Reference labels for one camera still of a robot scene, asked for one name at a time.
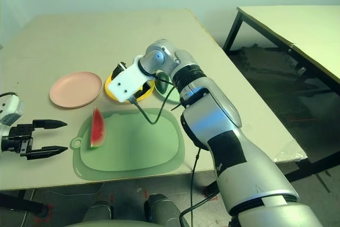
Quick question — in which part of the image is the grey robot torso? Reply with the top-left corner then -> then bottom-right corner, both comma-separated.
63,217 -> 150,227

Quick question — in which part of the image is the green cutting mat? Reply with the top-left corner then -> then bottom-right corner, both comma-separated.
69,107 -> 186,181

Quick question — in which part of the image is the black table foot bar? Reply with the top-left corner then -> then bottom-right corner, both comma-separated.
0,191 -> 52,218
283,154 -> 340,194

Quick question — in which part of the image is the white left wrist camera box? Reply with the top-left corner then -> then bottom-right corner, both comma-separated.
0,94 -> 27,133

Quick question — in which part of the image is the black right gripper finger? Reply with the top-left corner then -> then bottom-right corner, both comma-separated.
111,62 -> 128,79
133,83 -> 151,101

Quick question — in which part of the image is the yellow plate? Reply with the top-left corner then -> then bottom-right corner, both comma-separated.
104,73 -> 156,103

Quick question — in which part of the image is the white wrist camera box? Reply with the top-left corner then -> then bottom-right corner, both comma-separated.
0,94 -> 27,133
109,55 -> 156,104

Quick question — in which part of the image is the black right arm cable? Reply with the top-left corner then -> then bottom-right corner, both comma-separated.
129,71 -> 222,227

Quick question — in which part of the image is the beige side table black frame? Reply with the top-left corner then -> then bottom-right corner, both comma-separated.
222,4 -> 340,86

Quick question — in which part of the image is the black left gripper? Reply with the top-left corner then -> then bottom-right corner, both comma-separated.
1,119 -> 69,161

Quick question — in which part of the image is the clear plastic sheet piece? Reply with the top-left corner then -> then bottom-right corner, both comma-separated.
273,138 -> 308,163

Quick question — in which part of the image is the dark green avocado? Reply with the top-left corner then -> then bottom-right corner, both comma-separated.
154,71 -> 171,93

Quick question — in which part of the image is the mint green plate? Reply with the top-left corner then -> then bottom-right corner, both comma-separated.
154,78 -> 182,105

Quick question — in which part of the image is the pink plate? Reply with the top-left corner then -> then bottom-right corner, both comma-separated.
49,71 -> 104,109

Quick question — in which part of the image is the grey robot right leg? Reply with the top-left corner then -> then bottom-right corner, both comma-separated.
144,193 -> 187,227

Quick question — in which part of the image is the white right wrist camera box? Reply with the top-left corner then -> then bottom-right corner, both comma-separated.
109,55 -> 156,104

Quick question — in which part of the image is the red watermelon slice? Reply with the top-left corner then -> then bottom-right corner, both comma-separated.
89,106 -> 107,150

